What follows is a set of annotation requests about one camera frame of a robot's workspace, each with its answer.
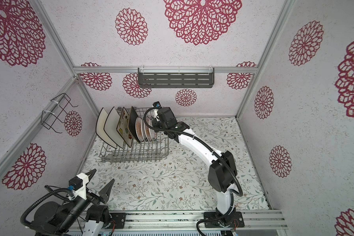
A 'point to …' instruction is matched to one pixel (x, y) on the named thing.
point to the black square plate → (132, 119)
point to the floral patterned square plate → (122, 128)
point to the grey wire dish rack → (144, 151)
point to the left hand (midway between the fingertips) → (105, 177)
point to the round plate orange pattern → (139, 128)
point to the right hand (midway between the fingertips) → (155, 116)
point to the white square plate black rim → (100, 128)
